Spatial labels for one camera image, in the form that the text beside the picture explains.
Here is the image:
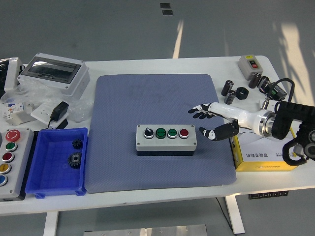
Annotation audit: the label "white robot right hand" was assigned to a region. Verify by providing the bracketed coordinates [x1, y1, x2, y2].
[188, 102, 265, 142]

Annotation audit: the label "grey four-button control box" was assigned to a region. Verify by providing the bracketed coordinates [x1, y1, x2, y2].
[135, 124, 198, 157]

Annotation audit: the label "grey five-button control station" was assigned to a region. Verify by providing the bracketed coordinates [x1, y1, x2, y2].
[0, 127, 35, 201]

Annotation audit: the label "black cylindrical capacitor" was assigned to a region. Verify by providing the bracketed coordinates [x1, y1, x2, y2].
[224, 89, 237, 106]
[248, 73, 262, 89]
[220, 79, 234, 97]
[257, 76, 270, 90]

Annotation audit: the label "black hexagonal nut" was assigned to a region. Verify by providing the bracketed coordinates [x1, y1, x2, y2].
[236, 86, 250, 100]

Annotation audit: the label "yellow and white carton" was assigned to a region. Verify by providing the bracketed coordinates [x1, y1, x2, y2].
[229, 126, 301, 172]

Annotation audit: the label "black module green terminals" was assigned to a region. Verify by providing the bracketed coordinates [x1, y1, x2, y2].
[264, 82, 288, 100]

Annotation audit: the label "black table control panel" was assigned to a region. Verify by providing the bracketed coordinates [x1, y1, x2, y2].
[248, 190, 290, 200]

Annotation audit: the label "white table leg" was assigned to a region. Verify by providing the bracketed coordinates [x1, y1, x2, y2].
[224, 196, 246, 234]
[43, 211, 59, 236]

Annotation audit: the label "grey-blue table mat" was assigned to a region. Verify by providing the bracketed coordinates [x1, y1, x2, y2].
[86, 73, 237, 194]

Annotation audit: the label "silver metal plate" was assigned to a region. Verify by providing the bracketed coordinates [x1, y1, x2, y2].
[83, 224, 208, 236]

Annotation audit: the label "grey distribution box clear lid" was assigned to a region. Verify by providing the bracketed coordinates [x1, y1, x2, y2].
[17, 52, 91, 97]

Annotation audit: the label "large black bevel gear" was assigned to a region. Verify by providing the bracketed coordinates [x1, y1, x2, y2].
[67, 151, 83, 169]

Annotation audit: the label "black power adapter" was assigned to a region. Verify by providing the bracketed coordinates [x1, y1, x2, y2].
[47, 101, 70, 130]

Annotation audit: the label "blue plastic bin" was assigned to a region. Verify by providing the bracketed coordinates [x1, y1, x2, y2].
[24, 127, 89, 199]

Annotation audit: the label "clear plastic bag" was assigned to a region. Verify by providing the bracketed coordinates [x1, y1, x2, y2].
[0, 78, 93, 123]

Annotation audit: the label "white circuit breaker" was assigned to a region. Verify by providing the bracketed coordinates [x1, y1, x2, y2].
[2, 102, 35, 126]

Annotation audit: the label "white wall switch plate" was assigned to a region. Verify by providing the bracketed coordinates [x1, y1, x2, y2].
[258, 99, 281, 113]

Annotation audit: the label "grey red-black push switch box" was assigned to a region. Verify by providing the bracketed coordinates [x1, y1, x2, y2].
[238, 55, 264, 81]

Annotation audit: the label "black cable under table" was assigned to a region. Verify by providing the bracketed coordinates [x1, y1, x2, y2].
[215, 196, 234, 233]

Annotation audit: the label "white and black enclosure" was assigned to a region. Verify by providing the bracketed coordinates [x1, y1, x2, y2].
[0, 57, 25, 98]

